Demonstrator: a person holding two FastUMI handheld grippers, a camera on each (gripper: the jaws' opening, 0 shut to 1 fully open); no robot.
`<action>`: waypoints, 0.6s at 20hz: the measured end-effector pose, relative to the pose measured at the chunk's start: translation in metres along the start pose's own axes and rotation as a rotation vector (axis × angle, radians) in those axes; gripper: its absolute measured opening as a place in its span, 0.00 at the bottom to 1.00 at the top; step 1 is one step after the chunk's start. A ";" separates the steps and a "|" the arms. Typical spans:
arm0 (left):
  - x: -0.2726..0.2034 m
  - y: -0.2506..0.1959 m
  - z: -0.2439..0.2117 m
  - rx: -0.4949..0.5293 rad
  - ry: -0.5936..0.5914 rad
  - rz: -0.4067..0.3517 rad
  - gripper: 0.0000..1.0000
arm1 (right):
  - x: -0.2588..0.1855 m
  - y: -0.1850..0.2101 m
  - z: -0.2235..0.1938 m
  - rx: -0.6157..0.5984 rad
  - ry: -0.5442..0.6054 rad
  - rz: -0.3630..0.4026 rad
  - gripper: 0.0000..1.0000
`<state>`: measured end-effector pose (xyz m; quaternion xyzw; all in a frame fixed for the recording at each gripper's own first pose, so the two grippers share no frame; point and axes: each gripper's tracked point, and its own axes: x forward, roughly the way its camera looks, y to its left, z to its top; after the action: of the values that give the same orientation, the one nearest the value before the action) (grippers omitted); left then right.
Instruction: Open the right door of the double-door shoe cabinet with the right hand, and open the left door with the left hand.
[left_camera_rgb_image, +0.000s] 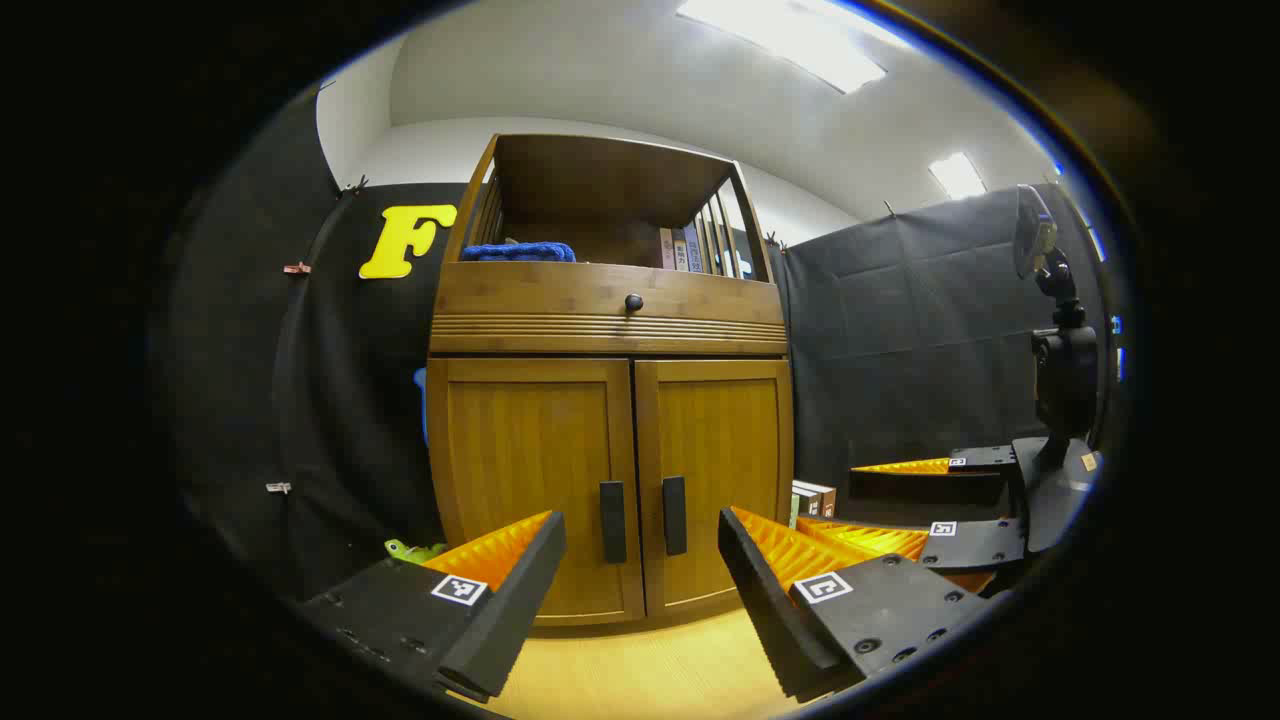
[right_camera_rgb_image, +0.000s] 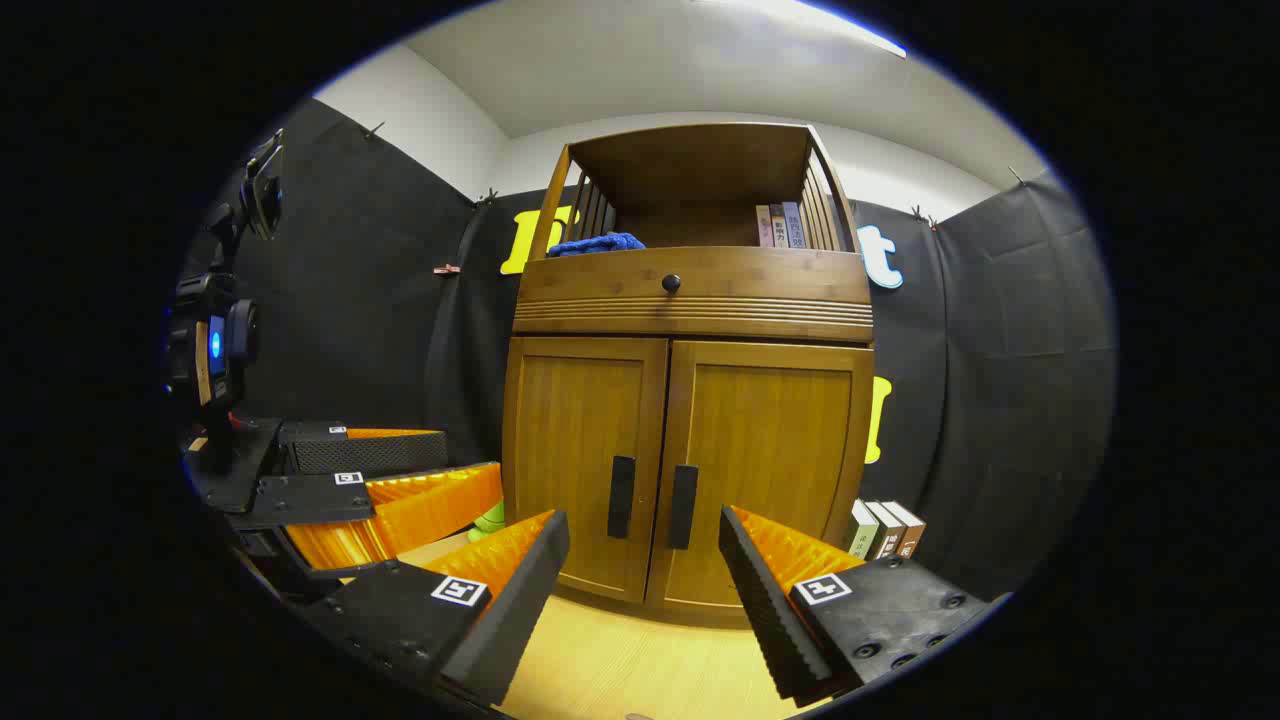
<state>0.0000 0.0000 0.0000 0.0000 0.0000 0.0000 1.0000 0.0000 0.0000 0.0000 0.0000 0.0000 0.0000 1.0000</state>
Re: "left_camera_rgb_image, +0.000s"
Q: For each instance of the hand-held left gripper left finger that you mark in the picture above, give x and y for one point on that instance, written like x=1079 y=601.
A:
x=520 y=610

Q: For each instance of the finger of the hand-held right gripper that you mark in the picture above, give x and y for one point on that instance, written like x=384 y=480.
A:
x=930 y=492
x=975 y=545

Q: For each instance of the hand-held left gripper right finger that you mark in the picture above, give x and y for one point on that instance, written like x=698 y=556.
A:
x=770 y=620

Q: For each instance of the wooden shoe cabinet door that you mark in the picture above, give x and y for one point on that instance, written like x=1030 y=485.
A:
x=730 y=440
x=520 y=450

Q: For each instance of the wooden double-door shoe cabinet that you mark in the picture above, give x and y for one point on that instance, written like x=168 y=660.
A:
x=600 y=335

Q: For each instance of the small brown box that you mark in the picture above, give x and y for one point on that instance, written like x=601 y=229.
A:
x=825 y=497

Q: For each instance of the small white box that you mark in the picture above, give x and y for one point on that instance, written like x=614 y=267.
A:
x=805 y=503

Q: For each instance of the green frog plush toy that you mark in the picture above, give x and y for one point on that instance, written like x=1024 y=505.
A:
x=412 y=551

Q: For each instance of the black backdrop cloth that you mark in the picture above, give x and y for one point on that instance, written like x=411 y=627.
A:
x=340 y=400
x=900 y=330

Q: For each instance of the small ceiling light panel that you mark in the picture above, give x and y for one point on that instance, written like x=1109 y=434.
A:
x=957 y=175

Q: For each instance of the blue-grey book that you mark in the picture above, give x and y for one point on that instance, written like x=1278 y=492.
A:
x=694 y=248

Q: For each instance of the beige book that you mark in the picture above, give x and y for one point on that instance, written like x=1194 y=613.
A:
x=681 y=252

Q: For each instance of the blue knitted cloth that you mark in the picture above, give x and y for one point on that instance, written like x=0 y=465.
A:
x=520 y=252

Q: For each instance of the brown book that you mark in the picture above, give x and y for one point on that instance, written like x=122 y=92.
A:
x=666 y=248

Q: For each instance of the black clip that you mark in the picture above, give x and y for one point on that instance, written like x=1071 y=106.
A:
x=355 y=186

